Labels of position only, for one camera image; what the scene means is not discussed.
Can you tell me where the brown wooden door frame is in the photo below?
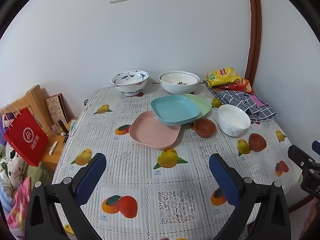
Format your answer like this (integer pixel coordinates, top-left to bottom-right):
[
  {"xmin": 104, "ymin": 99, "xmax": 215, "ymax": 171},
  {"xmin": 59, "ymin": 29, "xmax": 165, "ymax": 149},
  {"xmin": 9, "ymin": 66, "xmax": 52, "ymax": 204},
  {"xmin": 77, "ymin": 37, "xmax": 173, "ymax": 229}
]
[{"xmin": 244, "ymin": 0, "xmax": 262, "ymax": 90}]

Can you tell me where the wooden nightstand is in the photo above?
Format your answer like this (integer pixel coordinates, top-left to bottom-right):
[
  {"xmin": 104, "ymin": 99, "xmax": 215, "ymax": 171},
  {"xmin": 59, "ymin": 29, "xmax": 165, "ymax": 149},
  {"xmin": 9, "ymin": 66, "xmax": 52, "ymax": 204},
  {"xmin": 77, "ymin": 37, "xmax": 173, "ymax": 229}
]
[{"xmin": 41, "ymin": 117, "xmax": 78, "ymax": 173}]

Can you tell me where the grey checked cloth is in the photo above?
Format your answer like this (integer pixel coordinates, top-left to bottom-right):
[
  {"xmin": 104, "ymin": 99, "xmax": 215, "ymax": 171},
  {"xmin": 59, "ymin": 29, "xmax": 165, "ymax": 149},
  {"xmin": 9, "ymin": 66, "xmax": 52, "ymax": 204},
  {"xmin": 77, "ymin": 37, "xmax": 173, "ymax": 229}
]
[{"xmin": 204, "ymin": 80, "xmax": 277, "ymax": 122}]

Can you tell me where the green square plate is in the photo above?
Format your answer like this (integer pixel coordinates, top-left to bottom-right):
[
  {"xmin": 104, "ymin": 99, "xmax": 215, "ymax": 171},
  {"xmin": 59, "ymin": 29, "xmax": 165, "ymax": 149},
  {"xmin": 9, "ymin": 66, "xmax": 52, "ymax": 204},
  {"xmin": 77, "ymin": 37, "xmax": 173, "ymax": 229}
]
[{"xmin": 180, "ymin": 93, "xmax": 212, "ymax": 123}]

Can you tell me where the blue square plate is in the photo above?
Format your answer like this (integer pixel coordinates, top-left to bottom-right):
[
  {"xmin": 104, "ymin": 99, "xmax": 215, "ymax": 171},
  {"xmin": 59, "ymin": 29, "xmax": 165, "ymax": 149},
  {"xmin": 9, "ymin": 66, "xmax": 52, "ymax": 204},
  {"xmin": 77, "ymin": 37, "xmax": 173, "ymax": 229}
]
[{"xmin": 150, "ymin": 95, "xmax": 200, "ymax": 126}]

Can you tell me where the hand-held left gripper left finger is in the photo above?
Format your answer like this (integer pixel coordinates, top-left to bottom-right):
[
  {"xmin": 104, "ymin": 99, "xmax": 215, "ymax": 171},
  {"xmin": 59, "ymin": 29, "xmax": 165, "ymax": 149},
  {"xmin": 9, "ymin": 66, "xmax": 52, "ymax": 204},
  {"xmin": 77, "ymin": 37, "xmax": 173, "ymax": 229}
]
[{"xmin": 25, "ymin": 152, "xmax": 107, "ymax": 240}]

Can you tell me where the red chip bag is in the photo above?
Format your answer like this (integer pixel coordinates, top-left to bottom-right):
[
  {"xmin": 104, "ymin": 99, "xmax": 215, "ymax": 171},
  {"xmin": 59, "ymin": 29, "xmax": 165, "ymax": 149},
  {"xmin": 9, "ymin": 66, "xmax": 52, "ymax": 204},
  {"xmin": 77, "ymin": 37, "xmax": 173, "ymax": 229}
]
[{"xmin": 219, "ymin": 78, "xmax": 254, "ymax": 94}]

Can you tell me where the brown wooden baseboard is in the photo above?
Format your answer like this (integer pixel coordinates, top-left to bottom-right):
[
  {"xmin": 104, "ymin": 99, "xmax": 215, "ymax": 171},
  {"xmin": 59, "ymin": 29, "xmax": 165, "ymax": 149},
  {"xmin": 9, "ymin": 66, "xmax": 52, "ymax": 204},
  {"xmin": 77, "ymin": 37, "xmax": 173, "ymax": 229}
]
[{"xmin": 288, "ymin": 194, "xmax": 316, "ymax": 214}]

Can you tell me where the white bowl with grey pattern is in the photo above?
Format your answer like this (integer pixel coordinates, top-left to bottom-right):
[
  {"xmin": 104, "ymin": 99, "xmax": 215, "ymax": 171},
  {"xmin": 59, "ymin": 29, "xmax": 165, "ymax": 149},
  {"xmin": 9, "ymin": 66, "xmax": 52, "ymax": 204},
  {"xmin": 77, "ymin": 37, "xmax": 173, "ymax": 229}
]
[{"xmin": 216, "ymin": 104, "xmax": 251, "ymax": 137}]

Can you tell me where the purple bag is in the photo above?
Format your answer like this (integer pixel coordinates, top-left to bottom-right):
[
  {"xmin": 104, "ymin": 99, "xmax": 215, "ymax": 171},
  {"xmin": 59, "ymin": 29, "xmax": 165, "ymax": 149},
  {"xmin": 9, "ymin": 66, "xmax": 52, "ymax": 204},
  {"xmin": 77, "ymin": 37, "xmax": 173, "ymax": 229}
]
[{"xmin": 0, "ymin": 111, "xmax": 19, "ymax": 130}]

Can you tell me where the large white bowl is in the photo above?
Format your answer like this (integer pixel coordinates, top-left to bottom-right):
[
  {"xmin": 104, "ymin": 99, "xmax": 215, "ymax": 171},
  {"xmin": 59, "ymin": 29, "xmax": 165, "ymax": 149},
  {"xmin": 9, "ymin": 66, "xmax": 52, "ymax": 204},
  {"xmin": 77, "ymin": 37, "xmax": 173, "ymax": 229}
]
[{"xmin": 158, "ymin": 71, "xmax": 200, "ymax": 95}]

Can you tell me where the yellow chip bag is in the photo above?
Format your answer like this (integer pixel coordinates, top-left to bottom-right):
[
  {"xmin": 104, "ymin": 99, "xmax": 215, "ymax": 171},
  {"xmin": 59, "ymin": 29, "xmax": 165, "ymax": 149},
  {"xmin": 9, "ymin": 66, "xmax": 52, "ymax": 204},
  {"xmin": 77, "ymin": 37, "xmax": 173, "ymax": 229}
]
[{"xmin": 206, "ymin": 67, "xmax": 242, "ymax": 88}]

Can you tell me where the fruit print tablecloth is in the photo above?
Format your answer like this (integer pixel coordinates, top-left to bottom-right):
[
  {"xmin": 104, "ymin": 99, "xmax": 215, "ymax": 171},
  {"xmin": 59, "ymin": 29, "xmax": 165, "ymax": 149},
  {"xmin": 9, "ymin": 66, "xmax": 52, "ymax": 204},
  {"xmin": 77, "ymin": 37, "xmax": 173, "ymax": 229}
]
[{"xmin": 51, "ymin": 81, "xmax": 304, "ymax": 240}]

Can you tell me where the white bowl with red print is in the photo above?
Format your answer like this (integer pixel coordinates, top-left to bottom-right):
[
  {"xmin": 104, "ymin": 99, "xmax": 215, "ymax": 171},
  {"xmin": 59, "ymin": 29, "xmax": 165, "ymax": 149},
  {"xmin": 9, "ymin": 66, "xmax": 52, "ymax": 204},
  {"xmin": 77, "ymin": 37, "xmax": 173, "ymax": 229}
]
[{"xmin": 160, "ymin": 72, "xmax": 199, "ymax": 87}]

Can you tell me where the pink square plate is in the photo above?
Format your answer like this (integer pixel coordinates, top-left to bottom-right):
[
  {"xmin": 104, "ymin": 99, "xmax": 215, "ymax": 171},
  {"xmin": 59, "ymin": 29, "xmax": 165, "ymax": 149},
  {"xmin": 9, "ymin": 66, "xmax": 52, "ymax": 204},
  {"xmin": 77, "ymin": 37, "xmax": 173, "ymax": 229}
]
[{"xmin": 129, "ymin": 111, "xmax": 181, "ymax": 150}]

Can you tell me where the blue patterned footed bowl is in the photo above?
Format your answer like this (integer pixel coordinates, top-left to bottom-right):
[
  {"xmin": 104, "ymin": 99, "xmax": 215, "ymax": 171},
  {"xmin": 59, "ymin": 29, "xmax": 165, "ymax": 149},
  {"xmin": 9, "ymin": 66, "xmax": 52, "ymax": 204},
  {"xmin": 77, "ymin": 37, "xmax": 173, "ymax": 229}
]
[{"xmin": 111, "ymin": 70, "xmax": 149, "ymax": 97}]

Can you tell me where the red paper bag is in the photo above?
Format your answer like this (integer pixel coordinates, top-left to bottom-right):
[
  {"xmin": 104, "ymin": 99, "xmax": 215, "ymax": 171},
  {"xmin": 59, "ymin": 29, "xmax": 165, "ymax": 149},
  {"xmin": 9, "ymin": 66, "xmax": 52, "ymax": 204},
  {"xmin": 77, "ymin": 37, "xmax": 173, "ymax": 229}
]
[{"xmin": 0, "ymin": 104, "xmax": 49, "ymax": 167}]

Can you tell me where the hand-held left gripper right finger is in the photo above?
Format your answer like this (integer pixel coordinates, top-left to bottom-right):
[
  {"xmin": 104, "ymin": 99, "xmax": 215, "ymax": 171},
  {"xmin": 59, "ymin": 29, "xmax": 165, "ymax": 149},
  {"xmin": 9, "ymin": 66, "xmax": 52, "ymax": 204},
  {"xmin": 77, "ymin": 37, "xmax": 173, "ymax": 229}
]
[{"xmin": 209, "ymin": 153, "xmax": 292, "ymax": 240}]

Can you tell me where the patterned brown box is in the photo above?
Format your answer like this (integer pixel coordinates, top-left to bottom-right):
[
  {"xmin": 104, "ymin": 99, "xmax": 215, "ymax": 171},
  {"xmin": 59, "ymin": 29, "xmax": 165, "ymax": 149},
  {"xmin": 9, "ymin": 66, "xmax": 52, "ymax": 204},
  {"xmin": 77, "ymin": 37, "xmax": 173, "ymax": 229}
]
[{"xmin": 46, "ymin": 93, "xmax": 68, "ymax": 125}]

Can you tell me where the small brown bowl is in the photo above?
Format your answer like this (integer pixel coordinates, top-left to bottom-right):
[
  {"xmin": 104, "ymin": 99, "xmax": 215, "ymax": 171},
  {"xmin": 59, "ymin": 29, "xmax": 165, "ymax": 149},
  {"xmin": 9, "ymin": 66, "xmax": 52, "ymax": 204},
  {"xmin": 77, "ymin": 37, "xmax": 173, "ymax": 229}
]
[
  {"xmin": 194, "ymin": 118, "xmax": 217, "ymax": 138},
  {"xmin": 248, "ymin": 133, "xmax": 267, "ymax": 152}
]

